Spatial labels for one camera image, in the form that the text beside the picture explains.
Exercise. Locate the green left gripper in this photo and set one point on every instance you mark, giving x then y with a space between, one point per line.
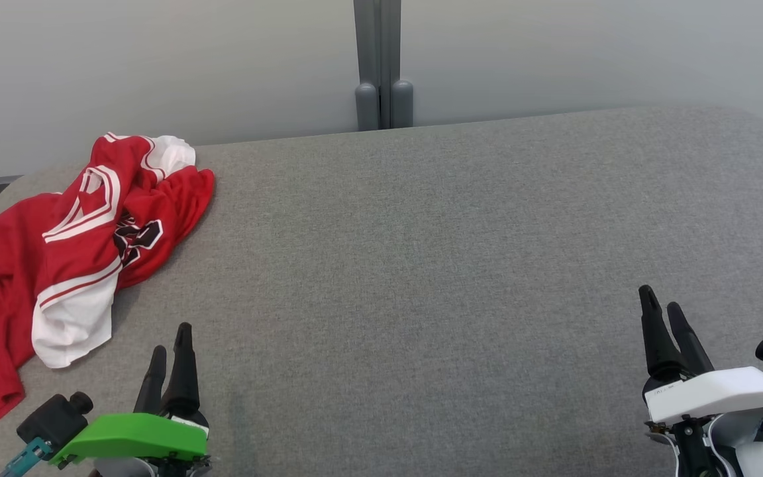
133 437

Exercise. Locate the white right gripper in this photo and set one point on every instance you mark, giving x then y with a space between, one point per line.
719 392

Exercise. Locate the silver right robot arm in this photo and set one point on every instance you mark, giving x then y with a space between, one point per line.
759 460

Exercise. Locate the grey fabric sofa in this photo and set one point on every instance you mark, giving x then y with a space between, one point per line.
434 278

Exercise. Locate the red and white basketball shorts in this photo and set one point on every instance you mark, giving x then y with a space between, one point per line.
156 199

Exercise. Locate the grey partition post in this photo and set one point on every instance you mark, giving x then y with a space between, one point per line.
381 59

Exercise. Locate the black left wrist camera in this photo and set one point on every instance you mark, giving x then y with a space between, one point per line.
50 421

